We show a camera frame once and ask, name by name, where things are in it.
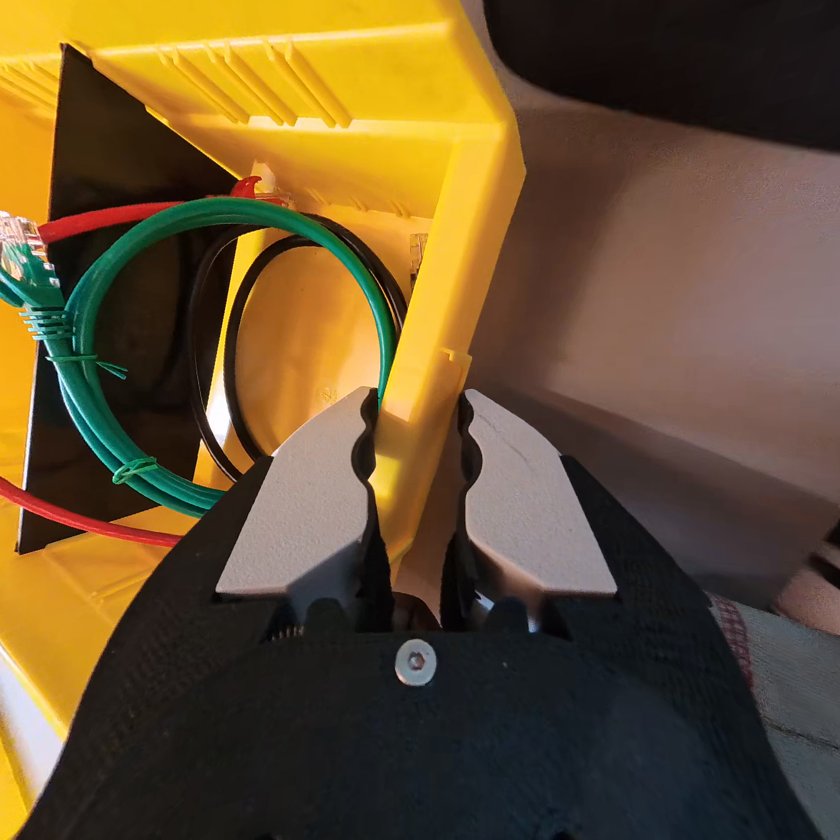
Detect red ethernet cable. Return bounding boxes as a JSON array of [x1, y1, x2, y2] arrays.
[[0, 176, 290, 549]]

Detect black cable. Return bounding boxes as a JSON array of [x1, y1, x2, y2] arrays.
[[187, 213, 427, 483]]

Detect yellow plastic bin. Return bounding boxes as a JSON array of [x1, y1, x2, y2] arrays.
[[0, 18, 528, 840]]

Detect green ethernet cable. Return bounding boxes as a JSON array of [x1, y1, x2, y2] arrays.
[[0, 197, 398, 519]]

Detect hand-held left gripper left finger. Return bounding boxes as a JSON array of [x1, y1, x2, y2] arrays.
[[214, 386, 396, 632]]

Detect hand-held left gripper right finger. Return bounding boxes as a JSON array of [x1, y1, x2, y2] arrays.
[[441, 388, 619, 632]]

